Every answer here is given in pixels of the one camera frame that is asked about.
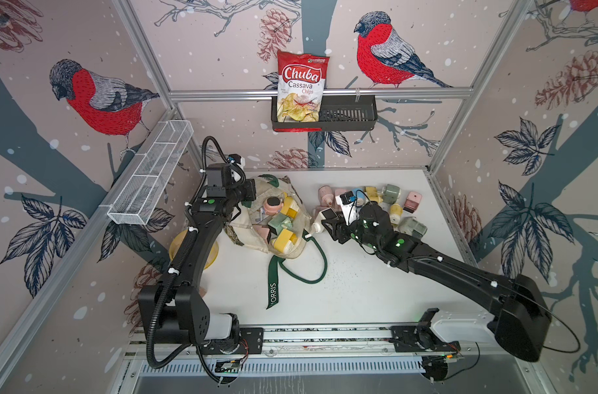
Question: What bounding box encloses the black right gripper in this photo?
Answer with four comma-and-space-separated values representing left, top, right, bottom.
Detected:
320, 211, 382, 254

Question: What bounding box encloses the pink square pencil sharpener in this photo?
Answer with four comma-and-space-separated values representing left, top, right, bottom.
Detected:
402, 191, 422, 213

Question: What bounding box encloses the cream pencil sharpener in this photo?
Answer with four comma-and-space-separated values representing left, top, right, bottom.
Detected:
310, 215, 325, 235

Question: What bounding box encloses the pink boxy pencil sharpener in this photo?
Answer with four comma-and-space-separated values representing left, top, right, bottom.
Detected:
253, 225, 273, 244

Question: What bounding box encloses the cream green-handled tote bag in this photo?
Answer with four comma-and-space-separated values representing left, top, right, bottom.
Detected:
224, 174, 329, 309

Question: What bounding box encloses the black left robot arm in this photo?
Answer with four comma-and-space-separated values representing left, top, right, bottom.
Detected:
138, 159, 256, 369

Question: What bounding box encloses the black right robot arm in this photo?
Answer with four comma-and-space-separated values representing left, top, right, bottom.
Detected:
316, 203, 552, 362

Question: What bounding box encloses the yellow bowl with buns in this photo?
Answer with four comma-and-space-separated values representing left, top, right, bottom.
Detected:
169, 230, 220, 270

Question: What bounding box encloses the red Chuba cassava chips bag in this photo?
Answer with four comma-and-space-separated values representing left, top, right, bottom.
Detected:
273, 51, 330, 132

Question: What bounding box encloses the white wire mesh shelf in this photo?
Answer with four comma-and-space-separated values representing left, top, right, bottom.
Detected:
108, 120, 193, 225

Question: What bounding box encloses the black wire wall basket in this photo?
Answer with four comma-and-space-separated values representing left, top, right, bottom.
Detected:
270, 95, 378, 132

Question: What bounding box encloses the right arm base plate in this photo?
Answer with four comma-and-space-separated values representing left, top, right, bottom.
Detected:
388, 325, 461, 353

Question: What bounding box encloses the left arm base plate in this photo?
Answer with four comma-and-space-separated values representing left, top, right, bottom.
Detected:
202, 327, 264, 356

